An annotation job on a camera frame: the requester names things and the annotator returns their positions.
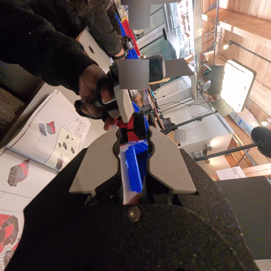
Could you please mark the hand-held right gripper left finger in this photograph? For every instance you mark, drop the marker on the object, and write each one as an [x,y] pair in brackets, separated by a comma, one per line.
[97,167]

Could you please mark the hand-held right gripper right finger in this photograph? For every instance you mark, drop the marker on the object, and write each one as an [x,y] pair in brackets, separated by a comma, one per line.
[171,167]

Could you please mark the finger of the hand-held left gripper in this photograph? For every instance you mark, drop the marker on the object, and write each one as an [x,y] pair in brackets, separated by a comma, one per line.
[125,105]

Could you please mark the red black lego module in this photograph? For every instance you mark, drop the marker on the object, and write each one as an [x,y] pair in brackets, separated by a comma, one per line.
[129,129]

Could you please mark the person's left forearm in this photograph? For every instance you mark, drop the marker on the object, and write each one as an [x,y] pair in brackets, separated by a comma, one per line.
[42,42]

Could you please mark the lego instruction booklet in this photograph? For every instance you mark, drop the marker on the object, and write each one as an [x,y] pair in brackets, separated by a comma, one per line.
[31,148]

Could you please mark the person's left hand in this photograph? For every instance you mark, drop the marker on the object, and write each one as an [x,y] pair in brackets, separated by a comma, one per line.
[91,80]

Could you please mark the person's right hand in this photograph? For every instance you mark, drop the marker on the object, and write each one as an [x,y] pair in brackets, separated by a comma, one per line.
[133,200]

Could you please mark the white table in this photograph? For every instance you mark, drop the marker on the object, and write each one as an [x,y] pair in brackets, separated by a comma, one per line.
[97,50]

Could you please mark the black wrist device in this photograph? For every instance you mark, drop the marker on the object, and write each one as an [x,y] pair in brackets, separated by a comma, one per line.
[128,44]

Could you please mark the blue plastic bin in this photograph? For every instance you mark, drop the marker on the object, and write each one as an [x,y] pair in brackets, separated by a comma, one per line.
[135,165]

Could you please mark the stack of blue bins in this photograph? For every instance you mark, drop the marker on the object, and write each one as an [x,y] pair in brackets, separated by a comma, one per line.
[119,23]

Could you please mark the black light stand pole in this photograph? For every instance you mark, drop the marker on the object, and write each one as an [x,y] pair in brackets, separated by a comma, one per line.
[199,119]

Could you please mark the black boom pole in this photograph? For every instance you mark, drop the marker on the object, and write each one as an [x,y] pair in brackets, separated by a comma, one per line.
[228,151]

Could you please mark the white paper sign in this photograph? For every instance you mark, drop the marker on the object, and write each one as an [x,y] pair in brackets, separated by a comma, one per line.
[230,173]

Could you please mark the black partition panel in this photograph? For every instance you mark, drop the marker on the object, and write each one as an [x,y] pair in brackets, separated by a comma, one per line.
[249,211]

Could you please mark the black fuzzy microphone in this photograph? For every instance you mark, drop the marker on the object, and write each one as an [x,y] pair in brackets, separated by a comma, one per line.
[262,141]

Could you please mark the studio light panel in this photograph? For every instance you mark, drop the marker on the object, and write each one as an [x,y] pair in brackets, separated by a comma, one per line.
[235,84]

